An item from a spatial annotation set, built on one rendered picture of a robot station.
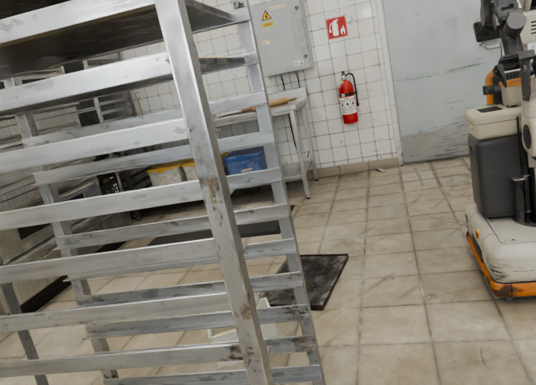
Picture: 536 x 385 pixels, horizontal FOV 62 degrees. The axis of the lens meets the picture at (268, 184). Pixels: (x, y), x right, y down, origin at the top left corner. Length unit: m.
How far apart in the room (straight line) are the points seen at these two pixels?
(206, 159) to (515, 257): 1.75
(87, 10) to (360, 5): 4.15
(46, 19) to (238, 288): 0.46
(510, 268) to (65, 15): 1.94
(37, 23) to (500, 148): 2.04
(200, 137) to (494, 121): 1.88
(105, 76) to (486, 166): 1.97
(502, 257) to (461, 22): 3.02
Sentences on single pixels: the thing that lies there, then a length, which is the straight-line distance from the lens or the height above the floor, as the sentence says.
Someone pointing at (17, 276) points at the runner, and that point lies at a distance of 0.86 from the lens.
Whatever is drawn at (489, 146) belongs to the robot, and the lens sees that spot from 2.35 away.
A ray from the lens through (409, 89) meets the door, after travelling 4.75.
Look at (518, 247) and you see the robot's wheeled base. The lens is 2.20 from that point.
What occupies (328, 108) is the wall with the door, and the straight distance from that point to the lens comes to 4.75.
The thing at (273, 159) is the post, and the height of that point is 1.00.
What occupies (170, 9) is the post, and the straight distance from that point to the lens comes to 0.61.
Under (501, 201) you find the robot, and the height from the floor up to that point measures 0.38.
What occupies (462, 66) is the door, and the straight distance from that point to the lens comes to 4.80.
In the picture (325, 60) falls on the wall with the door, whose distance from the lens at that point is 4.72.
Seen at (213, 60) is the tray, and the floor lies 1.23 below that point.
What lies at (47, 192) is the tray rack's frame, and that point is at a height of 1.01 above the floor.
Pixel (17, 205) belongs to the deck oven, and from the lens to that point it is 3.30.
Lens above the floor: 1.19
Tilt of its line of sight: 14 degrees down
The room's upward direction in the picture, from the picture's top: 12 degrees counter-clockwise
